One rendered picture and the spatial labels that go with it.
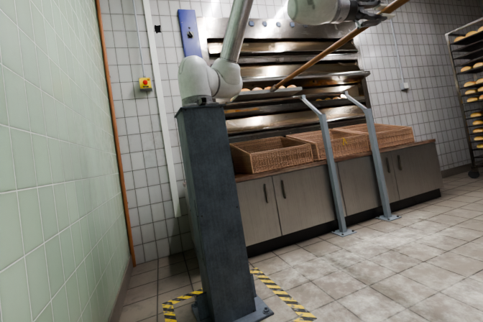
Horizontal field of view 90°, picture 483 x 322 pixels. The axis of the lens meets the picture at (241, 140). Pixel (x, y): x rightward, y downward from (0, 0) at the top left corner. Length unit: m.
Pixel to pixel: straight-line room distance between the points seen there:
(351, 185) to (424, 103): 2.08
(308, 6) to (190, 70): 0.62
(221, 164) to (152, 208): 1.18
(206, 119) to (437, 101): 3.55
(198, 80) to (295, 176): 1.09
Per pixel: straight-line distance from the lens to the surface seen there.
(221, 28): 2.64
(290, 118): 2.59
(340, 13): 0.99
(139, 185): 2.22
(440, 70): 4.45
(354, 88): 3.38
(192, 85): 1.22
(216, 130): 1.17
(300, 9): 0.90
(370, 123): 2.37
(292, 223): 1.97
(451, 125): 4.39
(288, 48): 2.83
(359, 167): 2.32
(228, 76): 1.35
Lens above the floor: 0.75
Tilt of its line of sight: 3 degrees up
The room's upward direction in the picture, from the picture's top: 9 degrees counter-clockwise
